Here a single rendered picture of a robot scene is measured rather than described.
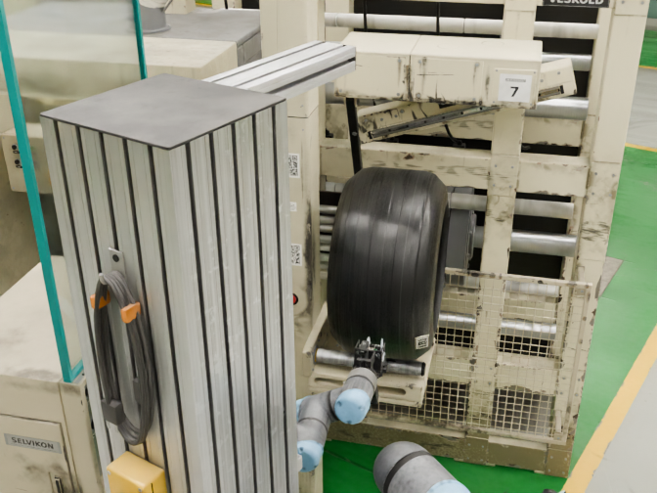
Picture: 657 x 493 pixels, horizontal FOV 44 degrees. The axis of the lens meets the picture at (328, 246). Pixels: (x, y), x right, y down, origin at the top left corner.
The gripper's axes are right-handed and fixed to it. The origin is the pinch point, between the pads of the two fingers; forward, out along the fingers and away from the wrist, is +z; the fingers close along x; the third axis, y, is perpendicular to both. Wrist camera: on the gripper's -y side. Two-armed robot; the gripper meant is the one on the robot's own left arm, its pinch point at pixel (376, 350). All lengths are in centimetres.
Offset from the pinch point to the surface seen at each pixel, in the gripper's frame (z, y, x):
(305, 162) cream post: 24, 44, 27
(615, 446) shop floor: 123, -97, -86
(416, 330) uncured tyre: 10.4, 2.3, -9.2
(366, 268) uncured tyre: 9.0, 19.8, 5.4
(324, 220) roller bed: 68, 12, 31
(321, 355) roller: 24.2, -17.2, 21.1
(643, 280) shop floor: 275, -79, -113
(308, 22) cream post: 22, 83, 26
